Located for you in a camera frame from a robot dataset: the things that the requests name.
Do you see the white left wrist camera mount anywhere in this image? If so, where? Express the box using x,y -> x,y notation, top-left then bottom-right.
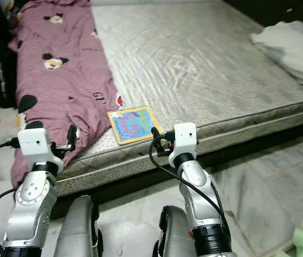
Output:
18,127 -> 62,175

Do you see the white quilted mattress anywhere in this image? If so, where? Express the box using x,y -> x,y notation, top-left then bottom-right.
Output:
54,0 -> 303,198

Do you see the colourful yellow-edged book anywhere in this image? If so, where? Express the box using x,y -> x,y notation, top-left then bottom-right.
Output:
107,104 -> 164,146

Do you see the grey right robot leg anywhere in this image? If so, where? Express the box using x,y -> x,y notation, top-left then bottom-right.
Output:
153,205 -> 199,257

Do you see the grey left robot leg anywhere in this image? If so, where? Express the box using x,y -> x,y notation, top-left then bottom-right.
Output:
51,194 -> 102,257

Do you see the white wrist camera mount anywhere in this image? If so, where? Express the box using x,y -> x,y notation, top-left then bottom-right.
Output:
167,122 -> 198,160
18,127 -> 62,175

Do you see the mauve cartoon print blanket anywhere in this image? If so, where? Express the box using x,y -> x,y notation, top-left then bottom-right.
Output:
6,0 -> 121,189

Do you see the grey robot leg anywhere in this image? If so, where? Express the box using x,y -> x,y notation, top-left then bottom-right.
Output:
153,205 -> 199,257
51,194 -> 102,257

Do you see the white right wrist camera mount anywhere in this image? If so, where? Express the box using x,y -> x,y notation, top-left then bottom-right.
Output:
167,122 -> 198,160

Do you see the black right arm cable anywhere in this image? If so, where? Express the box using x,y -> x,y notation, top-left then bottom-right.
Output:
148,137 -> 230,228

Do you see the white pillow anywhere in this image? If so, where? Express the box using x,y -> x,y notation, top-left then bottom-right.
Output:
249,20 -> 303,93

